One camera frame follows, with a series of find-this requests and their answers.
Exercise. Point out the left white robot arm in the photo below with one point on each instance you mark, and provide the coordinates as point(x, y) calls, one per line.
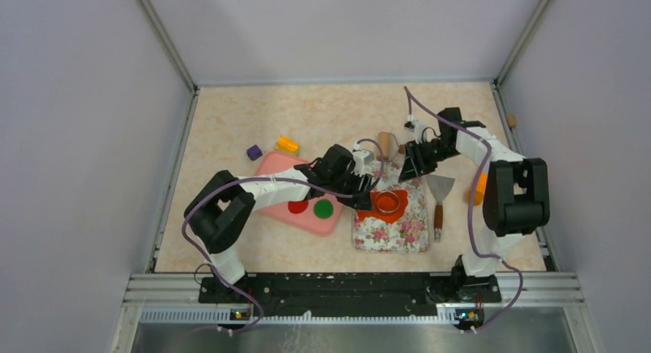
point(218, 214)

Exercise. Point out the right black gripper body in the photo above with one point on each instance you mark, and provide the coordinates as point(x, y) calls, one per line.
point(427, 155)

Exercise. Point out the wooden rolling pin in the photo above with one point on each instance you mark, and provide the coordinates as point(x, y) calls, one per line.
point(390, 148)

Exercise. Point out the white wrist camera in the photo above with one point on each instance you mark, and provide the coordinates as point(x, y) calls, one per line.
point(361, 158)
point(416, 127)

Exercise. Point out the orange yellow green block stack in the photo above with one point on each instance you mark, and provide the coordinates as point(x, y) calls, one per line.
point(287, 145)

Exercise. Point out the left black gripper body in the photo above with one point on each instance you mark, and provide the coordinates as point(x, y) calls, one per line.
point(348, 183)

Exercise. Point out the purple toy block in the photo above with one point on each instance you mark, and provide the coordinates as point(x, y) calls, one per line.
point(254, 152)

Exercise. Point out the metal scraper wooden handle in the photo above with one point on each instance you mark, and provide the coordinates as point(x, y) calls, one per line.
point(440, 187)

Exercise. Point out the small wooden cork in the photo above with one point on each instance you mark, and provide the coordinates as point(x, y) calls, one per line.
point(511, 121)

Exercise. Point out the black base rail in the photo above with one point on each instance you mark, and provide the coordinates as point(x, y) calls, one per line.
point(362, 294)

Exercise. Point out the red dough disc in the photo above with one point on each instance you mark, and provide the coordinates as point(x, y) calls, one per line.
point(297, 207)

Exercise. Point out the pink plastic tray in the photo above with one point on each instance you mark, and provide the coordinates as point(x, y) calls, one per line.
point(276, 161)

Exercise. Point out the orange toy carrot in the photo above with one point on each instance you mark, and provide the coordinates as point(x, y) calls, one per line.
point(479, 191)

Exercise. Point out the green dough disc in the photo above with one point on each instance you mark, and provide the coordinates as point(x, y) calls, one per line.
point(323, 209)

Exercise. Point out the orange-red dough piece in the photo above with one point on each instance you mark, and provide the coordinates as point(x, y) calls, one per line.
point(388, 206)

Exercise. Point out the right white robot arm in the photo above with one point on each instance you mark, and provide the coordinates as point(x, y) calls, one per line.
point(516, 196)

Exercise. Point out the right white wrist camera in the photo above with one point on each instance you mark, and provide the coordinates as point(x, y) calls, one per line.
point(416, 127)

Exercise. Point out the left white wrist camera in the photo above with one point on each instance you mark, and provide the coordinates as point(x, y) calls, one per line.
point(361, 158)

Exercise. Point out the floral patterned tray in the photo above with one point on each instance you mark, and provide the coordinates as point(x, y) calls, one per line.
point(410, 234)

